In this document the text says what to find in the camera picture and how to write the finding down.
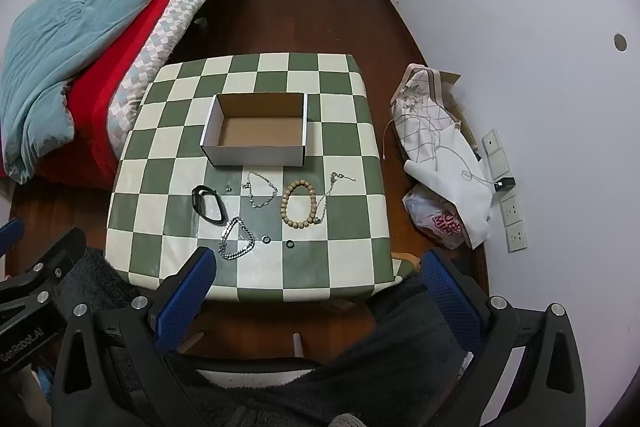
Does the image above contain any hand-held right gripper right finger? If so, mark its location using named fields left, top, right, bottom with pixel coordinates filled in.
left=419, top=248, right=587, bottom=427

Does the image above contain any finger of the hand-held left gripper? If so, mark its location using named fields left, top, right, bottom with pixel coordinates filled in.
left=0, top=228, right=89, bottom=324
left=0, top=218, right=26, bottom=259

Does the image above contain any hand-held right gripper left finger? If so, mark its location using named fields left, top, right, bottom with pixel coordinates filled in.
left=51, top=246, right=236, bottom=427

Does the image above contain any thick silver chain bracelet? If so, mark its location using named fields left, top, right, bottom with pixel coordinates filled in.
left=218, top=217, right=256, bottom=260

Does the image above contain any black wrist band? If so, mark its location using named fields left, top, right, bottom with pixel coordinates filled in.
left=191, top=184, right=227, bottom=224

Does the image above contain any thin silver chain bracelet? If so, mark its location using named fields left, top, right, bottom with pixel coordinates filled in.
left=242, top=172, right=279, bottom=208

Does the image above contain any wooden bead bracelet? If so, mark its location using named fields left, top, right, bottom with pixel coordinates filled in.
left=281, top=179, right=319, bottom=229

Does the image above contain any silver chain necklace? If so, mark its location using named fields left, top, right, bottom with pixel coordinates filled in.
left=312, top=172, right=357, bottom=225

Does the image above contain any cardboard box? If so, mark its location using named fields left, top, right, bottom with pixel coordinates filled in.
left=200, top=92, right=307, bottom=168

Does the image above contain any white plastic bag red print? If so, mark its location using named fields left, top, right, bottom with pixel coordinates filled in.
left=402, top=184, right=473, bottom=250

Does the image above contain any large teal blanket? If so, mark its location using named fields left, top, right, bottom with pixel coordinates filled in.
left=0, top=0, right=153, bottom=185

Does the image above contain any flat cardboard piece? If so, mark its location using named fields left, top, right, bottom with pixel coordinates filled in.
left=437, top=71, right=478, bottom=148

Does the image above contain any red blanket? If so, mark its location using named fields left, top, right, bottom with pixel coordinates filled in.
left=5, top=0, right=236, bottom=188

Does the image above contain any green white checkered tablecloth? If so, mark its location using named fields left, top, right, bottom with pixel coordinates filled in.
left=104, top=52, right=405, bottom=304

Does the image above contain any diamond pattern bed sheet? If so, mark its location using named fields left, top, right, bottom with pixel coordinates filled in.
left=107, top=0, right=246, bottom=158

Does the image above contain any white wall socket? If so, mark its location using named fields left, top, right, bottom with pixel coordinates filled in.
left=500, top=194, right=523, bottom=228
left=506, top=223, right=528, bottom=253

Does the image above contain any thin white cable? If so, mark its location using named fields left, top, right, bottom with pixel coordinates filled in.
left=382, top=119, right=501, bottom=188

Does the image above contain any wooden table frame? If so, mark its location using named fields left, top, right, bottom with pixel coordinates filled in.
left=177, top=251, right=421, bottom=360

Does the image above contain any grey wall switch panel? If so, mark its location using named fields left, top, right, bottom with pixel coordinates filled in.
left=481, top=129, right=502, bottom=160

